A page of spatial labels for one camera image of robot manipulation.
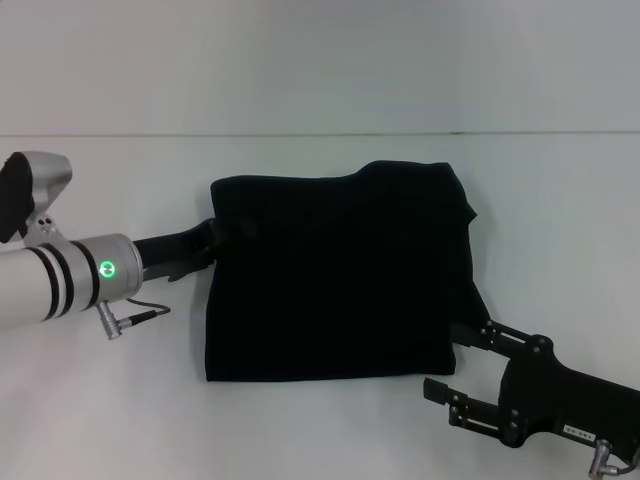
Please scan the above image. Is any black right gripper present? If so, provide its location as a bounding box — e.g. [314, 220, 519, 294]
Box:
[423, 321, 640, 467]

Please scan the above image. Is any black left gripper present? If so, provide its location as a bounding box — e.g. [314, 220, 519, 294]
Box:
[132, 218, 260, 285]

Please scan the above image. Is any black shirt with white print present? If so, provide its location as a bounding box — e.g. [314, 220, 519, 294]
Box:
[203, 159, 494, 384]

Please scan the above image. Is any silver plug connector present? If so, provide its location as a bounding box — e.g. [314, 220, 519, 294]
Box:
[585, 438, 614, 478]
[95, 299, 122, 342]

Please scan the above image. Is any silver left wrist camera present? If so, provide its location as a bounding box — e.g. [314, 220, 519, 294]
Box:
[0, 150, 75, 247]

